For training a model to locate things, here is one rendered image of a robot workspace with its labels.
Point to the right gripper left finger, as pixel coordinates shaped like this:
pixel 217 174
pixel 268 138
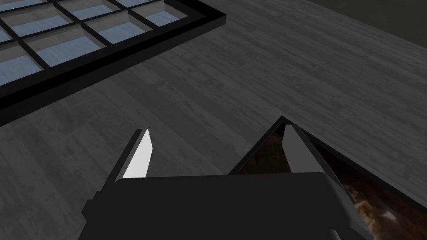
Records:
pixel 138 160

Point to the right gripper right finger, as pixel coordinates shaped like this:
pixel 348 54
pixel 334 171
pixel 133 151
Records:
pixel 300 155

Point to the black framed dark picture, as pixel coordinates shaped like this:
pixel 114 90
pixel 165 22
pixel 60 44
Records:
pixel 370 190

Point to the black framed window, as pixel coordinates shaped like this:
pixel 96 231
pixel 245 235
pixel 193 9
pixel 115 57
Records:
pixel 83 43

